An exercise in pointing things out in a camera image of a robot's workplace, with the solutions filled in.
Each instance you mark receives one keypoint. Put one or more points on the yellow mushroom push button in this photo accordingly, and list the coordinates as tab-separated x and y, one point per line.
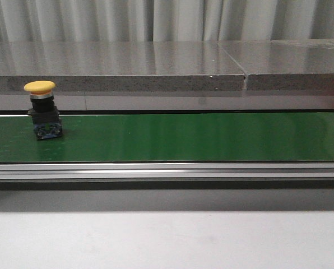
45	115

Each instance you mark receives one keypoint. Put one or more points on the grey speckled stone slab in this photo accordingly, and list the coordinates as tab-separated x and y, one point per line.
120	66

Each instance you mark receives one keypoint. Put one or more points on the green conveyor belt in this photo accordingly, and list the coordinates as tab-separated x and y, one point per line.
301	136

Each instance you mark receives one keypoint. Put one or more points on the grey stone slab right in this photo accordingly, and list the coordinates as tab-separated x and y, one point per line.
285	65

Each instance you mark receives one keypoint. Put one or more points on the white pleated curtain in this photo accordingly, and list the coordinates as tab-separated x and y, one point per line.
165	20

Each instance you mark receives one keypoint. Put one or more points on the aluminium conveyor side rail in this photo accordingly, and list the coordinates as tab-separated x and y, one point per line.
164	172

